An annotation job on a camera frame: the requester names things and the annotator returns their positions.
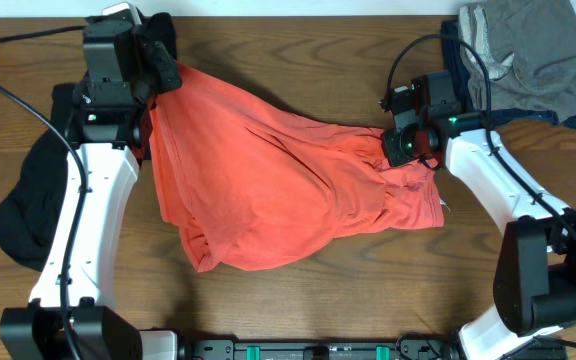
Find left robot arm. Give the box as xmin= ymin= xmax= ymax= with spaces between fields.
xmin=0 ymin=36 xmax=185 ymax=359

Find grey folded shorts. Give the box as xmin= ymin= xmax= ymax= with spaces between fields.
xmin=457 ymin=0 xmax=576 ymax=122

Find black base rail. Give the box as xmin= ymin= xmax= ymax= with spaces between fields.
xmin=177 ymin=338 xmax=569 ymax=360

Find navy folded garment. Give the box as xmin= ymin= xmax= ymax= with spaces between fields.
xmin=439 ymin=19 xmax=576 ymax=131

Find black garment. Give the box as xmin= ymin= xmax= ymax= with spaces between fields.
xmin=0 ymin=11 xmax=179 ymax=273

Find red printed t-shirt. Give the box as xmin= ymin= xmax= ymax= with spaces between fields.
xmin=150 ymin=65 xmax=444 ymax=272

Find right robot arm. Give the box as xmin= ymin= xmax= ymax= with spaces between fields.
xmin=383 ymin=110 xmax=576 ymax=359

